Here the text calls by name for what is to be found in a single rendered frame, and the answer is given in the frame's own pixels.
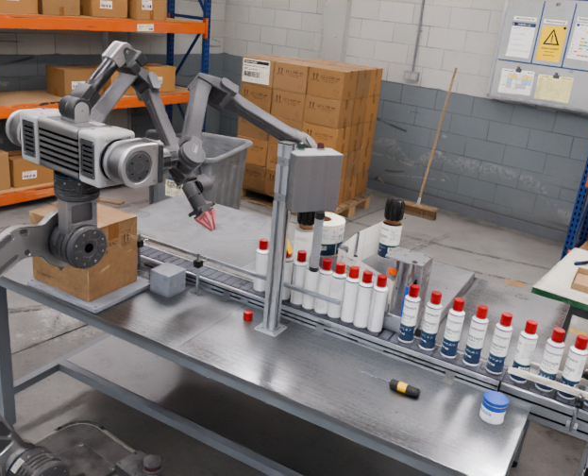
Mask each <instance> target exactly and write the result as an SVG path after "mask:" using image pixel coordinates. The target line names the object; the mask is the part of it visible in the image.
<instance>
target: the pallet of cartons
mask: <svg viewBox="0 0 588 476"><path fill-rule="evenodd" d="M382 71H383V68H377V67H371V66H365V65H359V64H352V63H345V62H339V61H333V60H326V59H296V58H290V57H283V56H272V55H258V56H243V61H242V77H241V83H242V87H241V91H240V95H241V96H242V97H243V98H245V99H246V100H248V101H249V102H251V103H253V104H254V105H256V106H257V107H259V108H260V109H262V110H264V111H266V112H267V113H269V114H271V115H272V116H274V117H275V118H277V119H278V120H279V121H281V122H282V123H284V124H285V125H287V126H289V127H291V128H296V129H298V130H299V131H301V132H302V131H303V132H305V133H306V134H308V135H309V136H311V137H312V138H313V140H314V141H315V143H316V144H318V143H324V147H325V148H331V149H333V150H335V151H337V152H339V153H341V154H343V155H344V159H343V167H342V174H341V182H340V190H339V197H338V205H337V210H336V211H323V212H328V213H335V214H338V215H340V216H344V217H347V218H348V217H350V216H352V215H354V214H355V209H356V207H357V208H361V209H364V210H365V209H367V208H368V207H369V201H370V198H369V197H370V195H369V194H367V193H366V187H367V180H368V172H367V170H368V169H369V167H370V161H371V154H372V147H373V146H372V144H373V141H374V134H375V127H376V119H377V112H378V100H379V92H380V85H381V78H382ZM237 138H241V139H246V140H249V141H251V142H252V143H253V145H252V147H250V148H248V149H247V155H246V161H245V168H244V180H243V187H242V193H241V200H244V201H247V202H251V203H254V204H258V205H261V206H264V207H267V208H271V209H273V203H270V202H266V201H263V200H259V199H256V198H253V197H250V196H246V190H248V191H252V192H256V193H259V194H263V195H266V196H272V197H273V198H275V192H274V190H275V178H276V168H277V146H278V142H280V141H279V140H278V139H276V138H275V137H273V136H272V135H270V134H268V133H267V132H265V131H263V130H262V129H260V128H259V127H256V126H255V125H253V124H251V123H250V122H248V121H247V120H245V119H243V118H242V117H241V116H239V117H238V132H237Z"/></svg>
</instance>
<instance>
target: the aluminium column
mask: <svg viewBox="0 0 588 476"><path fill-rule="evenodd" d="M296 146H297V143H296V142H291V141H286V140H285V141H281V142H278V146H277V155H278V156H279V157H282V158H286V159H290V158H291V152H292V151H296ZM289 169H290V166H284V165H280V164H277V168H276V178H275V190H274V192H275V193H279V194H282V195H287V189H288V179H289ZM290 213H291V212H289V211H288V210H287V209H286V202H280V201H277V200H274V201H273V212H272V223H271V234H270V246H269V256H268V267H267V279H266V289H265V301H264V312H263V322H262V328H263V329H266V330H268V331H270V332H274V331H275V330H276V329H278V328H279V322H280V312H281V302H282V292H283V282H284V273H285V263H286V253H287V244H288V233H289V224H290Z"/></svg>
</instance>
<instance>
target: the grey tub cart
mask: <svg viewBox="0 0 588 476"><path fill-rule="evenodd" d="M150 133H155V134H158V133H157V131H156V130H154V129H148V130H147V131H146V132H145V137H146V138H149V134H150ZM181 133H182V132H181ZM181 133H178V134H176V133H175V135H176V138H177V140H178V142H179V141H180V138H181ZM201 141H202V148H203V150H204V152H205V155H206V158H205V159H204V161H203V163H202V164H201V165H200V166H199V167H197V168H196V169H195V170H194V171H193V173H194V175H195V176H196V175H201V174H206V175H207V177H208V178H210V179H211V181H212V184H213V186H212V189H211V190H210V191H207V192H206V193H203V194H202V196H203V197H204V199H205V200H207V201H209V202H214V203H216V204H220V205H223V206H227V207H229V208H233V209H236V210H239V207H240V200H241V193H242V187H243V180H244V168H245V161H246V155H247V149H248V148H250V147H252V145H253V143H252V142H251V141H249V140H246V139H241V138H235V137H229V136H224V135H218V134H212V133H207V132H202V134H201ZM182 186H183V185H180V186H178V187H177V186H176V184H175V183H174V181H173V179H172V177H171V175H170V173H169V172H168V171H167V172H166V173H165V174H163V182H161V183H157V184H154V185H150V186H149V205H150V204H153V203H156V202H159V201H162V200H165V199H168V198H171V197H174V196H179V195H185V194H184V193H183V191H182V189H181V187H182Z"/></svg>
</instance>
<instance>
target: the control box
mask: <svg viewBox="0 0 588 476"><path fill-rule="evenodd" d="M343 159H344V155H343V154H341V153H339V152H337V151H335V150H333V149H331V148H325V150H318V149H316V148H305V150H297V149H296V151H292V152H291V158H290V169H289V179H288V189H287V197H286V209H287V210H288V211H289V212H291V213H304V212H320V211H336V210H337V205H338V197H339V190H340V182H341V174H342V167H343Z"/></svg>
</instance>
